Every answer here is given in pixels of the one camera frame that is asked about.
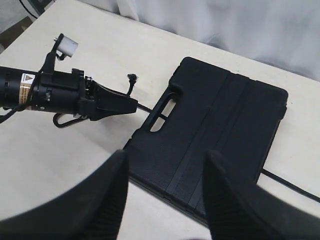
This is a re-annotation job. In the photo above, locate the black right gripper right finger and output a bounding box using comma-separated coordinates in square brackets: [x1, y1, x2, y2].
[204, 150, 320, 240]

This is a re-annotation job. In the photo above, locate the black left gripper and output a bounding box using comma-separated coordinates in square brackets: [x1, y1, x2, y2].
[32, 68, 138, 121]

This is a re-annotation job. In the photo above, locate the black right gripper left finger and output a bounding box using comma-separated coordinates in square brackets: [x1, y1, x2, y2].
[0, 150, 129, 240]

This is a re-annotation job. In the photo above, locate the black rope with loop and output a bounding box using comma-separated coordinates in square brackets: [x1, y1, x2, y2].
[52, 73, 320, 201]

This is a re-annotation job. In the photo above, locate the black plastic carrying case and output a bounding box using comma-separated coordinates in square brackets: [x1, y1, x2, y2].
[124, 57, 289, 222]

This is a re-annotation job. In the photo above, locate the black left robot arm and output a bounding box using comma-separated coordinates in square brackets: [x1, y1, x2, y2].
[0, 67, 138, 121]

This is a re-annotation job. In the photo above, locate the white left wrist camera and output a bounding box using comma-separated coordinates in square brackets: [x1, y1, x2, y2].
[41, 33, 78, 75]

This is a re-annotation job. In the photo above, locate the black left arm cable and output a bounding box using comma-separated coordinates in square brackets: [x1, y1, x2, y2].
[0, 104, 28, 125]

